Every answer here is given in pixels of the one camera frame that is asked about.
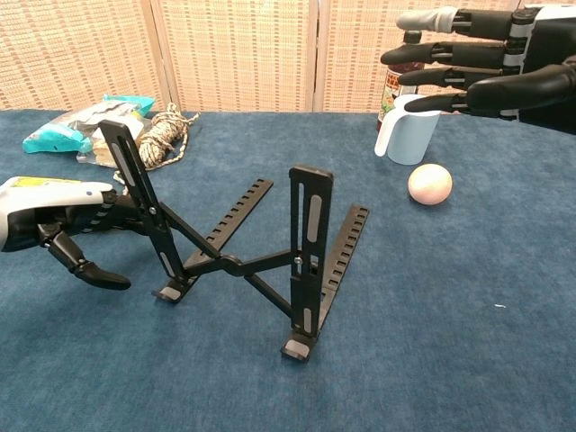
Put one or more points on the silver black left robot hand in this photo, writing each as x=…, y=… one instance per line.
x=49, y=202

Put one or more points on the pink ball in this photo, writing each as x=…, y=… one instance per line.
x=429, y=184

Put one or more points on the blue table cloth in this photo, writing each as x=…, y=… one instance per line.
x=405, y=337

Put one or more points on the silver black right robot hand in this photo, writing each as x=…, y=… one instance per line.
x=540, y=72

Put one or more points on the clear packet with white label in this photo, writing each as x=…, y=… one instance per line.
x=101, y=155

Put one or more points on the woven bamboo folding screen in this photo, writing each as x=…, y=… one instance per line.
x=90, y=45

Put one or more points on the teal snack bag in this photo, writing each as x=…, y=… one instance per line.
x=54, y=137

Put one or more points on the black folding laptop stand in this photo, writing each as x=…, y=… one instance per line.
x=310, y=202

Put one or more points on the dark glass bottle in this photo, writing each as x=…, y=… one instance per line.
x=389, y=92

